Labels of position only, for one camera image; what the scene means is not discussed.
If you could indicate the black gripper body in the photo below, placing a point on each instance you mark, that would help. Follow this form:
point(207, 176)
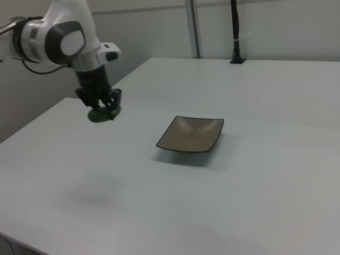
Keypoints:
point(91, 78)

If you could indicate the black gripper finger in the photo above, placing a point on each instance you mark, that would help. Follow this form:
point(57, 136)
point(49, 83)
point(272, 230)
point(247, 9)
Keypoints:
point(114, 102)
point(89, 99)

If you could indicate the green cucumber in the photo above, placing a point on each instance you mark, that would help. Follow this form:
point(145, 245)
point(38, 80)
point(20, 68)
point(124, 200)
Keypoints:
point(98, 117)

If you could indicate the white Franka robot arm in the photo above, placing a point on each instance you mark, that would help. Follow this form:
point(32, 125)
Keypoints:
point(66, 16)

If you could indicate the square brown ceramic plate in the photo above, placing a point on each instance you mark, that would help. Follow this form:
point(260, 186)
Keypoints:
point(191, 132)

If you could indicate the grey metal partition post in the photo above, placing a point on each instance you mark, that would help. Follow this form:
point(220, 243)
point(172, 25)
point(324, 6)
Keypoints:
point(192, 26)

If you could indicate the black camera pole with base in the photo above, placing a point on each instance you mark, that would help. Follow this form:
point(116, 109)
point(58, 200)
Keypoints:
point(235, 26)

